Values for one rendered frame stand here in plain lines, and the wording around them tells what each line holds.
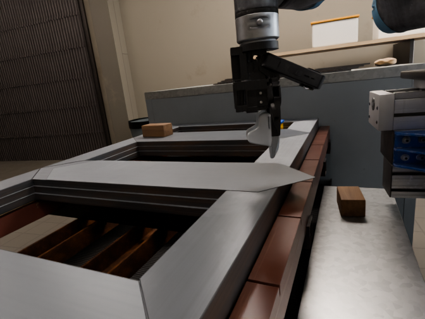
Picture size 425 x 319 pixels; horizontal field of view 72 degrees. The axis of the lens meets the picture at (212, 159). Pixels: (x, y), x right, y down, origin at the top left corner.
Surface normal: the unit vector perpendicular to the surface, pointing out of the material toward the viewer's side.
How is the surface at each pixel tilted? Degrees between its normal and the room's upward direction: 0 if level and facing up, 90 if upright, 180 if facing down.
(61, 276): 0
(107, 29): 90
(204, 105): 90
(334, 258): 0
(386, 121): 90
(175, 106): 90
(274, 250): 0
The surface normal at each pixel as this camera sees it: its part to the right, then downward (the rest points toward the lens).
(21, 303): -0.11, -0.96
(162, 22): -0.31, 0.28
